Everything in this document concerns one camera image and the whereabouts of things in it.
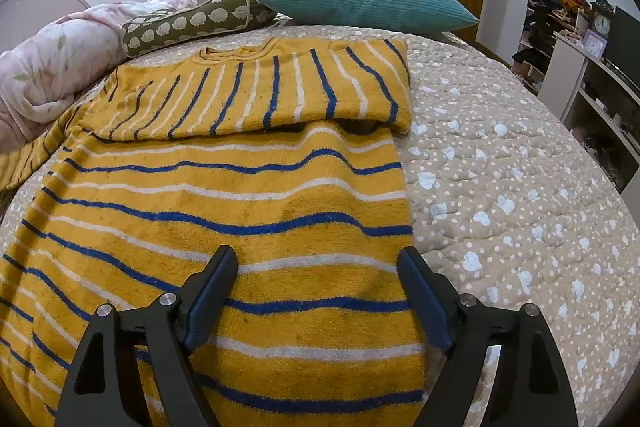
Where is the purple alarm clock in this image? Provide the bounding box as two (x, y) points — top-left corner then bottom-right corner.
(582, 31), (608, 58)

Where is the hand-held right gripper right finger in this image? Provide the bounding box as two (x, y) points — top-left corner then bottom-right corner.
(396, 247), (581, 427)

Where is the pink floral duvet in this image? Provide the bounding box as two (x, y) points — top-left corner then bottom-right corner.
(0, 0), (198, 152)

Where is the black flat screen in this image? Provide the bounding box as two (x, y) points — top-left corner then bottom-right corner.
(604, 5), (640, 75)

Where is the dark ornate clock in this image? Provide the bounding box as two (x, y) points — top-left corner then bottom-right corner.
(590, 0), (615, 42)

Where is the white shelf unit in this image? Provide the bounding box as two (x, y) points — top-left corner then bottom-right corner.
(552, 32), (640, 192)

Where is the green hedgehog print pillow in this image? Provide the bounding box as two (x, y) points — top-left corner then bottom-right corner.
(122, 0), (278, 58)

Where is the cluttered shoe rack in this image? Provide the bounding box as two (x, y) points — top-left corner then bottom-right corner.
(510, 0), (601, 95)

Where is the yellow striped sweater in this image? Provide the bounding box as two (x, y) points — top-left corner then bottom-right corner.
(0, 36), (428, 427)

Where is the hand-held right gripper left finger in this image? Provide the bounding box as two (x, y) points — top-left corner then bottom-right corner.
(54, 245), (238, 427)

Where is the beige dotted bedspread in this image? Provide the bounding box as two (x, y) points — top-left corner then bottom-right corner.
(0, 14), (640, 427)

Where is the pale rounded headboard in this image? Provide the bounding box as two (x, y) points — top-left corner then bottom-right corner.
(0, 0), (92, 58)

